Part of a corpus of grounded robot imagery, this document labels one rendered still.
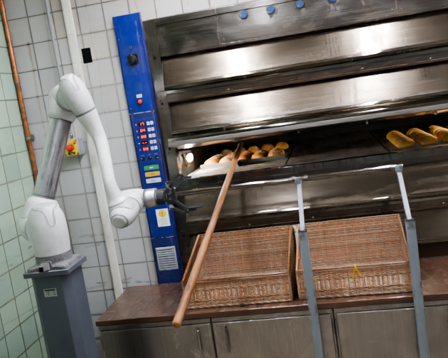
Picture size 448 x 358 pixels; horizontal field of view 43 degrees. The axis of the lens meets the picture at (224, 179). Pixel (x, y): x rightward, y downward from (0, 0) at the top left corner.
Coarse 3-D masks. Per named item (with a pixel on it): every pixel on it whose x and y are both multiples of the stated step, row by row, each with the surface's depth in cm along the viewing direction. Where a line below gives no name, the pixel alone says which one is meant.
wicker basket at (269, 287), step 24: (216, 240) 327; (240, 240) 324; (264, 240) 321; (288, 240) 305; (192, 264) 308; (216, 264) 326; (240, 264) 323; (264, 264) 320; (288, 264) 282; (216, 288) 284; (240, 288) 282; (264, 288) 299; (288, 288) 295
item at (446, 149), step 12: (360, 156) 313; (372, 156) 309; (384, 156) 308; (396, 156) 307; (408, 156) 306; (420, 156) 304; (264, 168) 324; (276, 168) 319; (288, 168) 318; (300, 168) 316; (312, 168) 315; (324, 168) 314; (192, 180) 328; (204, 180) 327; (216, 180) 326
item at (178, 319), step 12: (240, 144) 333; (228, 180) 286; (216, 204) 261; (216, 216) 250; (204, 240) 230; (204, 252) 223; (192, 276) 206; (192, 288) 201; (180, 312) 187; (180, 324) 183
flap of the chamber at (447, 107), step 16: (384, 112) 290; (400, 112) 288; (416, 112) 287; (432, 112) 296; (272, 128) 301; (288, 128) 299; (304, 128) 298; (320, 128) 308; (176, 144) 311; (192, 144) 314; (208, 144) 325
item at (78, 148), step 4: (68, 140) 330; (72, 140) 329; (76, 140) 328; (80, 140) 333; (68, 144) 330; (72, 144) 329; (76, 144) 329; (80, 144) 332; (76, 148) 329; (80, 148) 331; (68, 152) 330; (72, 152) 330; (76, 152) 330; (80, 152) 331; (84, 152) 335; (68, 156) 332
